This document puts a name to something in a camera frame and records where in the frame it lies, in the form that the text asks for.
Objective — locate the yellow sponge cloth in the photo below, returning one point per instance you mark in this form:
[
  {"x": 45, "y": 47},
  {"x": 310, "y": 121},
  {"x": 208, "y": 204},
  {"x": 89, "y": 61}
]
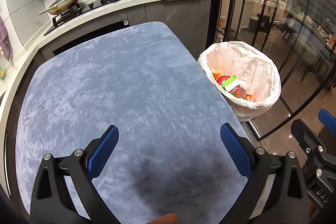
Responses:
[{"x": 215, "y": 72}]

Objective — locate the brass wok with lid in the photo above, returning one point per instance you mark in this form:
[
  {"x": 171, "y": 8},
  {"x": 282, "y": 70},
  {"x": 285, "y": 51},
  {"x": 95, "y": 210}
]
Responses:
[{"x": 65, "y": 2}]

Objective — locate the built-in black oven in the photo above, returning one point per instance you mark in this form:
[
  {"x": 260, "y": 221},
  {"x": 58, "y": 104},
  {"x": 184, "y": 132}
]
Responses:
[{"x": 86, "y": 36}]

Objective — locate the orange plastic bag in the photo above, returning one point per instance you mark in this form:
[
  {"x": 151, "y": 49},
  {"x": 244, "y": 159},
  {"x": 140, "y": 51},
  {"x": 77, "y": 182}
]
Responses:
[{"x": 250, "y": 97}]

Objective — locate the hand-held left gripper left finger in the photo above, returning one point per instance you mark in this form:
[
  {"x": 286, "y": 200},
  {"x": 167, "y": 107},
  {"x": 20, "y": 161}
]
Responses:
[{"x": 103, "y": 151}]

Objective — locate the red noodle packet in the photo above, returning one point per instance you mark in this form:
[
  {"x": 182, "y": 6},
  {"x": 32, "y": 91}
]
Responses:
[{"x": 221, "y": 79}]

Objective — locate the dark floor bin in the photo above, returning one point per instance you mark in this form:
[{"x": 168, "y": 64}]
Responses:
[{"x": 254, "y": 24}]

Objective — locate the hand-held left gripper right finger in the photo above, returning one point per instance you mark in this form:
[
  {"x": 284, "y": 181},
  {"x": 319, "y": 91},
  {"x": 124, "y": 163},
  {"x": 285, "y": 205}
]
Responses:
[{"x": 236, "y": 151}]

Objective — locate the black gas stove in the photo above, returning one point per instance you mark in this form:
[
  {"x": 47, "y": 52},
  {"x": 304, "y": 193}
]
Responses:
[{"x": 86, "y": 10}]

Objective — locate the trash bin with white liner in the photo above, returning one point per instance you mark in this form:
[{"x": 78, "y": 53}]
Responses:
[{"x": 257, "y": 66}]

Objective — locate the blue-grey velvet tablecloth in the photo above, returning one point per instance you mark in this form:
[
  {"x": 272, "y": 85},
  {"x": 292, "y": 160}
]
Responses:
[{"x": 118, "y": 82}]

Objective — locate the green cardboard box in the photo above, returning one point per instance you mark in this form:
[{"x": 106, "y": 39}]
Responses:
[{"x": 231, "y": 85}]

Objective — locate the person's left hand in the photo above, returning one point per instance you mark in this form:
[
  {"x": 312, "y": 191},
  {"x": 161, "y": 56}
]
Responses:
[{"x": 165, "y": 218}]

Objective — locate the black bag with heart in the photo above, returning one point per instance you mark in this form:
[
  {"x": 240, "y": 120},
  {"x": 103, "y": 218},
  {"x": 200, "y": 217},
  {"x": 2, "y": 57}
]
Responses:
[{"x": 264, "y": 22}]

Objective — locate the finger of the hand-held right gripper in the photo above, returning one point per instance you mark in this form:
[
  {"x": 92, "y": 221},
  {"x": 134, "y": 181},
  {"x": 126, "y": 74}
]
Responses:
[
  {"x": 308, "y": 138},
  {"x": 328, "y": 119}
]

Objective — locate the purple hanging cloth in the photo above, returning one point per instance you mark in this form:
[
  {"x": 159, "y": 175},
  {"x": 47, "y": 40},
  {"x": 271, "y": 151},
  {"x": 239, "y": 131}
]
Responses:
[{"x": 5, "y": 40}]

